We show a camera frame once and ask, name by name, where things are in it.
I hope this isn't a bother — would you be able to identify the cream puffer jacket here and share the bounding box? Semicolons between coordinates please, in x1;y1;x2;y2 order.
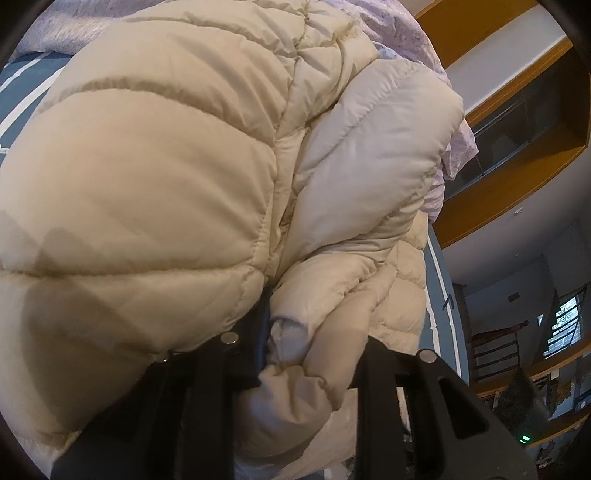
0;0;465;480

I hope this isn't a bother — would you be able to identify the lilac floral quilt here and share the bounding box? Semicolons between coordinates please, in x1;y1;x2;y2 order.
9;0;479;225

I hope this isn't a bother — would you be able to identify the dark glass panel door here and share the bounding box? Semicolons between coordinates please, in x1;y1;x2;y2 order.
444;83;583;200

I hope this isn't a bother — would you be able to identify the barred window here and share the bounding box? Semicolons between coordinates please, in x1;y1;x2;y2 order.
537;285;591;360

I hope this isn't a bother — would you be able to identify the dark wooden chair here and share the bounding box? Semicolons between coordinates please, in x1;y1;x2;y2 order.
468;320;530;383

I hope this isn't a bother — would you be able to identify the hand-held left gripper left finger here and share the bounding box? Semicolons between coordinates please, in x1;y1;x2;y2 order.
51;287;274;480

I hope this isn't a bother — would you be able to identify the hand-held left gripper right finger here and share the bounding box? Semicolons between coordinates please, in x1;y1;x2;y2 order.
350;336;539;480

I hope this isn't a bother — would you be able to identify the blue white striped bed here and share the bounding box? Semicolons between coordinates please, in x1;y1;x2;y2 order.
0;51;472;386

